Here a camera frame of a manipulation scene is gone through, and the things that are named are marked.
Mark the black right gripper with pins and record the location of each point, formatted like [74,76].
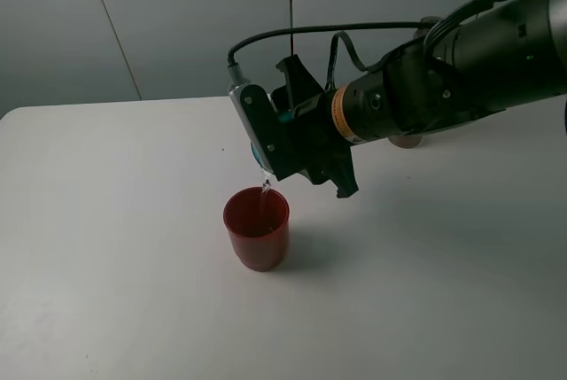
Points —
[317,149]

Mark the teal transparent plastic cup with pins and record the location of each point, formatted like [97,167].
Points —
[257,156]

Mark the smoky transparent water bottle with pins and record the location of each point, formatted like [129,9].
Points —
[409,142]

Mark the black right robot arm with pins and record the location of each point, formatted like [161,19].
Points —
[485,57]

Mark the red plastic cup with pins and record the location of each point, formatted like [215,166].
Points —
[257,222]

